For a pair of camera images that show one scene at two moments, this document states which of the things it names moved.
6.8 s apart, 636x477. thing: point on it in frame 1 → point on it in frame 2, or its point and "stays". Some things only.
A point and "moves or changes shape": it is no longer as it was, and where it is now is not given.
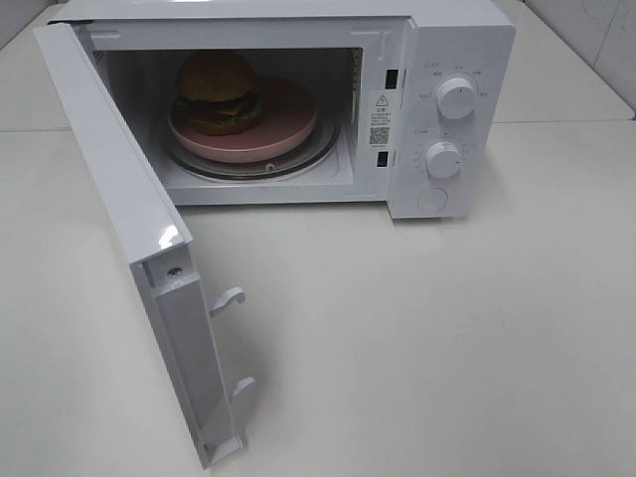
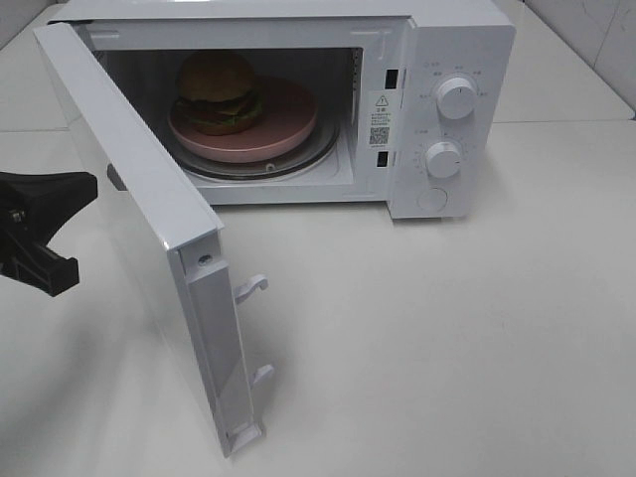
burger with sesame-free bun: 217,93 stays
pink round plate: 287,117 stays
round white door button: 432,200 stays
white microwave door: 183,307 moves or changes shape
